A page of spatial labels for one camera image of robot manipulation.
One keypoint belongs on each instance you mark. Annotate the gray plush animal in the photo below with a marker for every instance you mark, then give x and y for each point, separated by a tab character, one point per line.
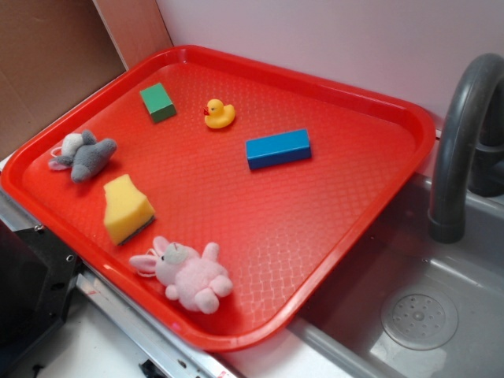
83	155

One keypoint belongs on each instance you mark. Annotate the red plastic tray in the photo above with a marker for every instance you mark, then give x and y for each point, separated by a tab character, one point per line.
281	229

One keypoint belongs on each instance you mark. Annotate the blue rectangular block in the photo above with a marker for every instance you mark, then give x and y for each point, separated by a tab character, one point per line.
278	149

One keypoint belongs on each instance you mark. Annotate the yellow rubber duck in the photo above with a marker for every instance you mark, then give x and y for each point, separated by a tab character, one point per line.
218	115

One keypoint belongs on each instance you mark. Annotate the pink plush bunny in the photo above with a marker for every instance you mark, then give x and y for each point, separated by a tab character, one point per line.
196	280

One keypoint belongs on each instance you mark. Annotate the yellow sponge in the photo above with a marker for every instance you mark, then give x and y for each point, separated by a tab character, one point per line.
128	210

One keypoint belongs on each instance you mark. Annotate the green wooden block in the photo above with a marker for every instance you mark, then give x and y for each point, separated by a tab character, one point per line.
158	103

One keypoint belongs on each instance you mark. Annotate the gray plastic sink basin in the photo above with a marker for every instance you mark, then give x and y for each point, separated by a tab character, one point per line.
400	304

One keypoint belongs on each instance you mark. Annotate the gray toy faucet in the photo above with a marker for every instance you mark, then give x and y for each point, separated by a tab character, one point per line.
470	152

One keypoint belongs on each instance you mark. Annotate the brown cardboard panel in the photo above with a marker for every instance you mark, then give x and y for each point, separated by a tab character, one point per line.
54	54

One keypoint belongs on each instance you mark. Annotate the black metal bracket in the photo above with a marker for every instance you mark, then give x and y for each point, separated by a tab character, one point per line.
38	272

